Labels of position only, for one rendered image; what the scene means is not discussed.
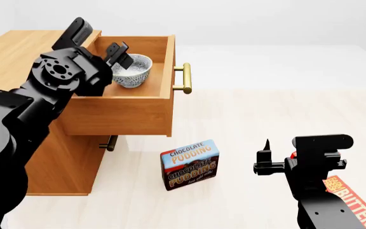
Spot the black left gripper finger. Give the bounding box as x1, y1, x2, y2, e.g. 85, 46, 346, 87
112, 41, 137, 71
104, 42, 121, 64

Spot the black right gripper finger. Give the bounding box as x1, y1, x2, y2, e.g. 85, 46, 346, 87
256, 138, 273, 166
323, 149, 342, 166

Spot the patterned ceramic bowl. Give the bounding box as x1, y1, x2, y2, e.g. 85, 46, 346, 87
111, 53, 154, 90

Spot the open wooden drawer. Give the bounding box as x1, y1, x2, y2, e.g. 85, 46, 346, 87
57, 34, 177, 138

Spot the wooden cabinet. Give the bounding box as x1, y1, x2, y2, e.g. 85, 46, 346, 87
0, 29, 111, 197

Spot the red butter box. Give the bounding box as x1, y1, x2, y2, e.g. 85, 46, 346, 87
290, 150, 366, 229

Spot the chocolate pudding box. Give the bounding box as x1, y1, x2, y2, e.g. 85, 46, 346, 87
159, 139, 220, 192

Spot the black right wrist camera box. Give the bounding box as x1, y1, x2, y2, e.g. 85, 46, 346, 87
292, 134, 355, 153

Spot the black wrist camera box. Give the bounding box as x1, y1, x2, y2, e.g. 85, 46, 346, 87
292, 134, 355, 153
51, 16, 94, 52

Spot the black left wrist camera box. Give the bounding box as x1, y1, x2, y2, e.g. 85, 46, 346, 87
51, 16, 94, 52

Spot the dark brass drawer handle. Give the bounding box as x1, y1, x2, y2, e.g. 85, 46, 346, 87
98, 134, 119, 153

